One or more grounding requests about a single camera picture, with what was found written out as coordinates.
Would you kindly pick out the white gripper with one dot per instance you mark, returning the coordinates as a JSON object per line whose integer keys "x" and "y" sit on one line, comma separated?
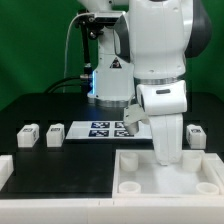
{"x": 164, "y": 105}

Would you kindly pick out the white square tabletop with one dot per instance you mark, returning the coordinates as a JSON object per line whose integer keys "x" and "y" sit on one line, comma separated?
{"x": 137, "y": 174}

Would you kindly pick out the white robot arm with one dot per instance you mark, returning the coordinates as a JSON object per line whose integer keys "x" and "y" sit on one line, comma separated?
{"x": 142, "y": 50}

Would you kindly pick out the white fiducial marker sheet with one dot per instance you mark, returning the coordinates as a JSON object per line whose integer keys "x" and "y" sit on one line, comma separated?
{"x": 80, "y": 130}

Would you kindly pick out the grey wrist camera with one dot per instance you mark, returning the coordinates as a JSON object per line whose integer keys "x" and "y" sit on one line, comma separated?
{"x": 133, "y": 114}

